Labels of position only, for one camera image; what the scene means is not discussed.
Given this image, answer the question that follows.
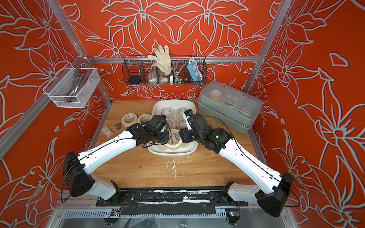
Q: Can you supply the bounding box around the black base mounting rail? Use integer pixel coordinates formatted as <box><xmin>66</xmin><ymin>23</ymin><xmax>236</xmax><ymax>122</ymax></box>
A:
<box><xmin>96</xmin><ymin>186</ymin><xmax>249</xmax><ymax>207</ymax></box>

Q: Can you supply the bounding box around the beige masking tape roll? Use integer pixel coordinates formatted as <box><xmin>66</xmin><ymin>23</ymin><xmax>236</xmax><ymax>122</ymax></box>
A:
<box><xmin>165</xmin><ymin>129</ymin><xmax>183</xmax><ymax>150</ymax></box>
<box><xmin>159</xmin><ymin>107</ymin><xmax>175</xmax><ymax>118</ymax></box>
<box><xmin>121</xmin><ymin>113</ymin><xmax>138</xmax><ymax>128</ymax></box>
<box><xmin>176</xmin><ymin>119</ymin><xmax>187</xmax><ymax>130</ymax></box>
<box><xmin>176</xmin><ymin>107</ymin><xmax>189</xmax><ymax>118</ymax></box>
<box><xmin>137</xmin><ymin>114</ymin><xmax>152</xmax><ymax>124</ymax></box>
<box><xmin>166</xmin><ymin>117</ymin><xmax>176</xmax><ymax>129</ymax></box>

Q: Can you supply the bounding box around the black wire wall basket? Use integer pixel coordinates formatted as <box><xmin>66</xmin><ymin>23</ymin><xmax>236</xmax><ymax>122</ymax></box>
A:
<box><xmin>122</xmin><ymin>55</ymin><xmax>208</xmax><ymax>86</ymax></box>

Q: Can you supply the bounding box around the translucent lidded storage box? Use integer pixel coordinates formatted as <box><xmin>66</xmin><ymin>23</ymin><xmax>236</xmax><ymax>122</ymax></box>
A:
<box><xmin>198</xmin><ymin>81</ymin><xmax>263</xmax><ymax>135</ymax></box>

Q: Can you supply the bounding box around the white mesh wall basket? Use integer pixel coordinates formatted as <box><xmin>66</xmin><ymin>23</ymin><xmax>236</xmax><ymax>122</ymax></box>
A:
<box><xmin>43</xmin><ymin>64</ymin><xmax>100</xmax><ymax>108</ymax></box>

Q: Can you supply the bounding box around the small clear plastic packet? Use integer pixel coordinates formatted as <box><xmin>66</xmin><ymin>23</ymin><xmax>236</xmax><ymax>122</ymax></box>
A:
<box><xmin>101</xmin><ymin>126</ymin><xmax>114</xmax><ymax>138</ymax></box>

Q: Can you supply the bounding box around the dark blue round object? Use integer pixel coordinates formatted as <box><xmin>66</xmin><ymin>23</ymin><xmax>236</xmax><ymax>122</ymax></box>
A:
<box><xmin>129</xmin><ymin>75</ymin><xmax>141</xmax><ymax>85</ymax></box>

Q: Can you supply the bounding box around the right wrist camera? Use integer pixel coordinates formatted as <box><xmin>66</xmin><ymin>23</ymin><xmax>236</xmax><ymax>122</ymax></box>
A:
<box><xmin>183</xmin><ymin>109</ymin><xmax>193</xmax><ymax>131</ymax></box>

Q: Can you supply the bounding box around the white work glove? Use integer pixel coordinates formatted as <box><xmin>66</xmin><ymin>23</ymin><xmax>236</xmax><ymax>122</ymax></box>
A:
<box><xmin>147</xmin><ymin>45</ymin><xmax>172</xmax><ymax>76</ymax></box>

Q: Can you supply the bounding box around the white plastic storage tray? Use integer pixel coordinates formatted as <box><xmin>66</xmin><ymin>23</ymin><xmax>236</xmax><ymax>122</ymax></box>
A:
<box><xmin>148</xmin><ymin>99</ymin><xmax>198</xmax><ymax>157</ymax></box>

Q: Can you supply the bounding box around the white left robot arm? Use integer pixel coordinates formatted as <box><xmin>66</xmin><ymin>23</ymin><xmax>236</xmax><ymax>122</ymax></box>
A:
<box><xmin>62</xmin><ymin>115</ymin><xmax>170</xmax><ymax>200</ymax></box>

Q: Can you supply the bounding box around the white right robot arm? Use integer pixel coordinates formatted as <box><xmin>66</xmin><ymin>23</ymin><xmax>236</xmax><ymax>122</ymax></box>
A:
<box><xmin>179</xmin><ymin>110</ymin><xmax>294</xmax><ymax>218</ymax></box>

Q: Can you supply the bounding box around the blue white box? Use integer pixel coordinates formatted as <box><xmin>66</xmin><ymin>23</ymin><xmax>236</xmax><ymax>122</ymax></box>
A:
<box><xmin>187</xmin><ymin>58</ymin><xmax>203</xmax><ymax>85</ymax></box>

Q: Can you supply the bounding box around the small metal bolt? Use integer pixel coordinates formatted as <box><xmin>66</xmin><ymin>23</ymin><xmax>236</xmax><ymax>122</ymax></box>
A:
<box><xmin>115</xmin><ymin>123</ymin><xmax>121</xmax><ymax>130</ymax></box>

